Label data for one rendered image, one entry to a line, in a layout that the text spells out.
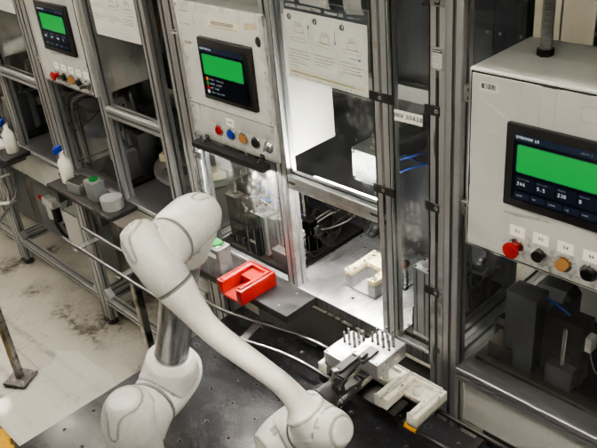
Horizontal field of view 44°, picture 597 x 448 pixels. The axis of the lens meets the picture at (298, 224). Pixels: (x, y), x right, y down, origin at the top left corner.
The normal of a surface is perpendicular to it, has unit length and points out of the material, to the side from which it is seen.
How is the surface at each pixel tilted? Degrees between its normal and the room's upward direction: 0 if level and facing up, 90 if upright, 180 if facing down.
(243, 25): 89
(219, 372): 0
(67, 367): 0
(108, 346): 0
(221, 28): 90
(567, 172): 90
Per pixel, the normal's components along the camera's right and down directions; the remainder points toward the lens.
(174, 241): 0.62, -0.30
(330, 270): -0.09, -0.86
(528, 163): -0.71, 0.41
